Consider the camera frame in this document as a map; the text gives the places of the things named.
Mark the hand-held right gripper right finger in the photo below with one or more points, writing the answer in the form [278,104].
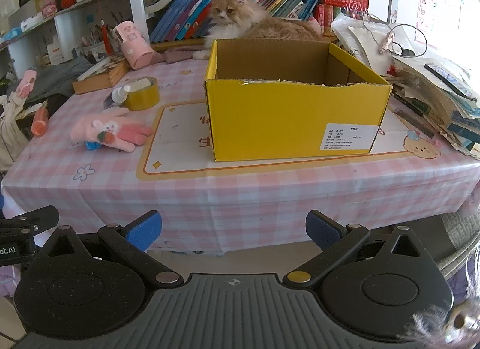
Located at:
[322,229]

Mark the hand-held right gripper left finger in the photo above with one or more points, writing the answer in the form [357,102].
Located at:
[144,231]

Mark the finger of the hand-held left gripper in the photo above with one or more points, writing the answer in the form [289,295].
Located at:
[41,217]

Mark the blue eraser block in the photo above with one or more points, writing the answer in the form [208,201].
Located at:
[92,145]

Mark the pink bunny glove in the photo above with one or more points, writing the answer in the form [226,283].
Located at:
[112,127]

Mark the yellow cardboard box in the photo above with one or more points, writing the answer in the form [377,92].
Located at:
[281,120]

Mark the yellow tape roll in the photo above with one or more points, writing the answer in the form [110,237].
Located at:
[144,101]

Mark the small white bottle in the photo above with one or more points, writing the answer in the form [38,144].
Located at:
[119,94]

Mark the orange pink tube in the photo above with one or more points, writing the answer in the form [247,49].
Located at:
[39,122]

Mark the white garment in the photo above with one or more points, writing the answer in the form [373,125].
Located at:
[11,124]

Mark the small pink glove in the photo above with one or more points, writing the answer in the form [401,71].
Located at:
[26,84]

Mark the grey quilted cushion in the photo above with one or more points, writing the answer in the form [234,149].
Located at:
[461,240]

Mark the grey clothing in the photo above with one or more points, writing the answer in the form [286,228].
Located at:
[56,79]

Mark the wooden chessboard box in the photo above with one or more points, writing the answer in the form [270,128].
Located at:
[97,80]

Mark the blurred pale fuzzy object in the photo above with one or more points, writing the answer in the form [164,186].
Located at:
[446,326]

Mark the white red tissue box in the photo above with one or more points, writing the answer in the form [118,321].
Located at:
[56,54]

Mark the stack of papers and books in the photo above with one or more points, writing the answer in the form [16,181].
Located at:
[423,82]

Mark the pink cylindrical pen holder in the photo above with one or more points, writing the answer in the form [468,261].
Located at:
[137,52]

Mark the cup of pens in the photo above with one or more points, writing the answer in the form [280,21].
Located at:
[97,35]

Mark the pink tin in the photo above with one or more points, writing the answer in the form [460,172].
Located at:
[48,9]

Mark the row of blue books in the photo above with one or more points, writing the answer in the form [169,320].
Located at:
[176,19]

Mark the red thick dictionary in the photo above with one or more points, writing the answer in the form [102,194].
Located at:
[345,0]

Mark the orange fluffy cat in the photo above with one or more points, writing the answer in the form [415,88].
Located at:
[232,15]

